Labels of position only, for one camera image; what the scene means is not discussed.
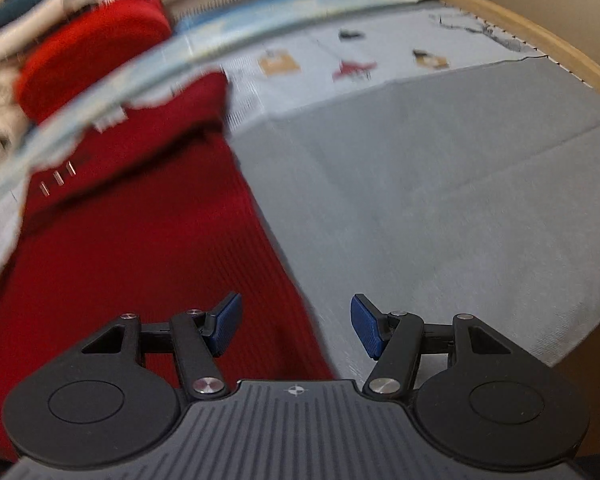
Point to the wooden bed frame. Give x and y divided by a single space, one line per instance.
555 45

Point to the grey printed bed sheet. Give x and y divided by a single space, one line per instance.
430 185

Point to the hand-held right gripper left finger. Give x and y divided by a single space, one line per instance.
225 322

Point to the light blue patterned blanket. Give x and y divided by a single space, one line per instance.
260 16

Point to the folded red blanket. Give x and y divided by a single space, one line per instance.
90 55

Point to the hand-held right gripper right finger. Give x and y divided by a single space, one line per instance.
367 325

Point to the red knit sweater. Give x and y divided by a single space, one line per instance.
130 260

